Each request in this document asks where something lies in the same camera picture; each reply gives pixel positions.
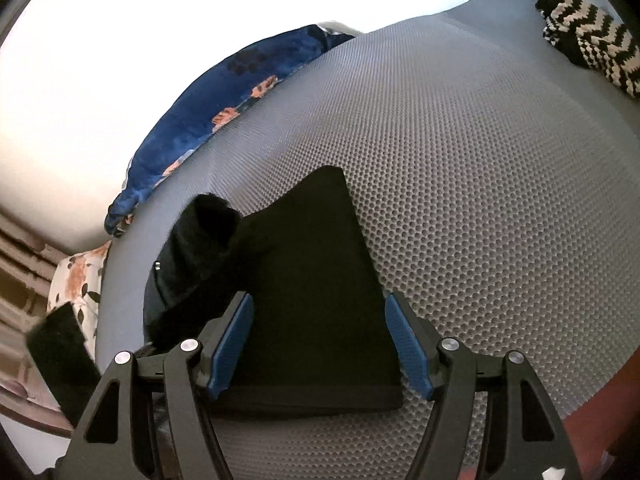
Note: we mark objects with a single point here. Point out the black pants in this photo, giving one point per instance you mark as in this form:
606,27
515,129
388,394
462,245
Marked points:
318,342

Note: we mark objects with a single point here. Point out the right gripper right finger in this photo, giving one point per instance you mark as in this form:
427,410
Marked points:
415,341

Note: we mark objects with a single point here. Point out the grey honeycomb mattress cover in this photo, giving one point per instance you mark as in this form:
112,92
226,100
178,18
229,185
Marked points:
496,184

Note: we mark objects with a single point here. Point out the blue floral blanket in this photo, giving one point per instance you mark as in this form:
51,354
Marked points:
218,96

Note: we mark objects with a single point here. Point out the white floral pillow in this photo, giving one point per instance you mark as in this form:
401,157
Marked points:
77,280

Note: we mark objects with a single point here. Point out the black white zigzag cloth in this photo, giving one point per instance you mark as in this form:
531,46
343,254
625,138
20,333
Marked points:
591,38

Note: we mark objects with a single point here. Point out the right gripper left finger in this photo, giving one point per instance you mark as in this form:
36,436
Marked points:
222,350

